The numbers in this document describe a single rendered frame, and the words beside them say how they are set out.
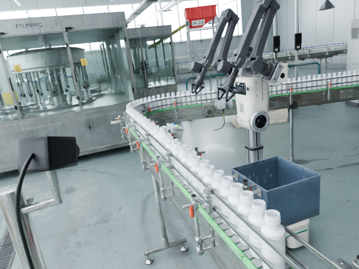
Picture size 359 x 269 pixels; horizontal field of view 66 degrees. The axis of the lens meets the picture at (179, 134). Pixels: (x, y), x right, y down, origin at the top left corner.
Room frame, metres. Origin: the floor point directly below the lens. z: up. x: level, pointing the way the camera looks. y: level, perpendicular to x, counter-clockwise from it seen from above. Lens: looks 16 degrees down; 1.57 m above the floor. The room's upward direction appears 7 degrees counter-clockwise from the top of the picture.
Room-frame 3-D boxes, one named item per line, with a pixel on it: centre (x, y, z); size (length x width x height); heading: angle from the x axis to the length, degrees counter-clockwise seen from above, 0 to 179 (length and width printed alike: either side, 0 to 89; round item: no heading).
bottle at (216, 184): (0.89, -0.12, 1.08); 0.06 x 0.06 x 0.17
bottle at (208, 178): (0.95, -0.10, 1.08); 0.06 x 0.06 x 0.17
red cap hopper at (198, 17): (8.55, -1.00, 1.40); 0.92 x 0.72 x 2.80; 90
